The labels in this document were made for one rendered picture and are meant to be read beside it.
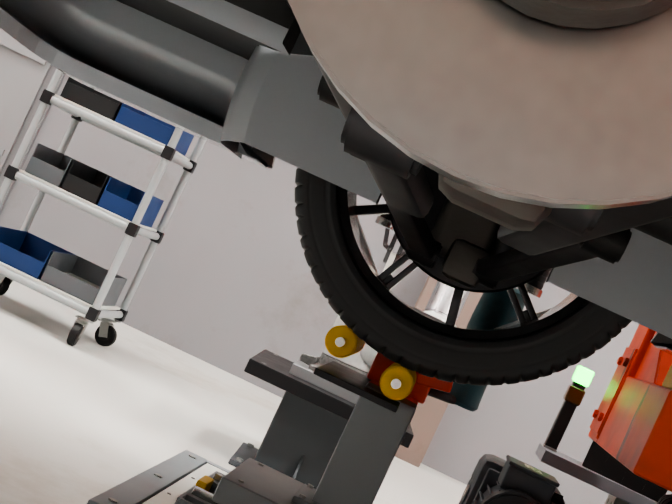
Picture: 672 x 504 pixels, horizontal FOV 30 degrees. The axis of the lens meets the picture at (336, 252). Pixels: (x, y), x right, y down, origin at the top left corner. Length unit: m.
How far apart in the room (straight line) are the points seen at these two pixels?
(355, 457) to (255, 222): 3.46
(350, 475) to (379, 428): 0.10
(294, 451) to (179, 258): 2.19
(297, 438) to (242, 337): 2.05
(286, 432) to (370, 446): 1.40
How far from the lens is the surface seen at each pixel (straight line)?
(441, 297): 3.72
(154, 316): 5.67
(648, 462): 2.25
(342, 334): 2.22
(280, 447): 3.62
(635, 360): 2.76
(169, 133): 4.41
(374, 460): 2.23
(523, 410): 5.66
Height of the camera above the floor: 0.62
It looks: 1 degrees up
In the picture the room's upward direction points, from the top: 25 degrees clockwise
